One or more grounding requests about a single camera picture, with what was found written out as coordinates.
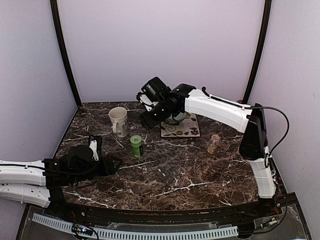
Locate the black frame post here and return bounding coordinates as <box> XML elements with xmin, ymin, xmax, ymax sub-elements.
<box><xmin>242</xmin><ymin>0</ymin><xmax>272</xmax><ymax>104</ymax></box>
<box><xmin>49</xmin><ymin>0</ymin><xmax>82</xmax><ymax>108</ymax></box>

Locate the white slotted cable duct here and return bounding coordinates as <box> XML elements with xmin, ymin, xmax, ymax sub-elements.
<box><xmin>32</xmin><ymin>213</ymin><xmax>239</xmax><ymax>240</ymax></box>

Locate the white floral ceramic mug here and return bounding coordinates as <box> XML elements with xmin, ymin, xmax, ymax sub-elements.
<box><xmin>108</xmin><ymin>107</ymin><xmax>129</xmax><ymax>138</ymax></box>

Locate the light green ceramic bowl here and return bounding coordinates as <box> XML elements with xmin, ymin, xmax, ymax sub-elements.
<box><xmin>163</xmin><ymin>112</ymin><xmax>190</xmax><ymax>126</ymax></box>

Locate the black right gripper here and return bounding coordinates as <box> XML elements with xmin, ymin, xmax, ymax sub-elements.
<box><xmin>139</xmin><ymin>101</ymin><xmax>176</xmax><ymax>130</ymax></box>

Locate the square floral ceramic plate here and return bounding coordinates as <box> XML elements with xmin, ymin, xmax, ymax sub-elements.
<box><xmin>160</xmin><ymin>113</ymin><xmax>201</xmax><ymax>139</ymax></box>

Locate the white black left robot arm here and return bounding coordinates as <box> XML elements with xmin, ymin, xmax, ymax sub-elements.
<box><xmin>0</xmin><ymin>145</ymin><xmax>123</xmax><ymax>218</ymax></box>

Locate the clear pill bottle green label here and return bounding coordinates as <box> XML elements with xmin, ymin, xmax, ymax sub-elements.
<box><xmin>207</xmin><ymin>134</ymin><xmax>221</xmax><ymax>154</ymax></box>

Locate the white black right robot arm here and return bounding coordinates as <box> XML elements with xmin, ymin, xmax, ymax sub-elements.
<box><xmin>136</xmin><ymin>77</ymin><xmax>276</xmax><ymax>217</ymax></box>

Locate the green labelled supplement bottle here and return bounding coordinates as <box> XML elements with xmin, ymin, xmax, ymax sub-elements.
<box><xmin>130</xmin><ymin>135</ymin><xmax>144</xmax><ymax>158</ymax></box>

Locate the black left frame post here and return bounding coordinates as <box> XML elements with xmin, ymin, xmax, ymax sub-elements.
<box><xmin>49</xmin><ymin>0</ymin><xmax>82</xmax><ymax>108</ymax></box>

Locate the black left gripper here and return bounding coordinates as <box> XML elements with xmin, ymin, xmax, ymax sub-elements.
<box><xmin>71</xmin><ymin>155</ymin><xmax>123</xmax><ymax>184</ymax></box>

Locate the black right frame post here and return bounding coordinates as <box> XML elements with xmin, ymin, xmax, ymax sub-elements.
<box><xmin>242</xmin><ymin>0</ymin><xmax>272</xmax><ymax>104</ymax></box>

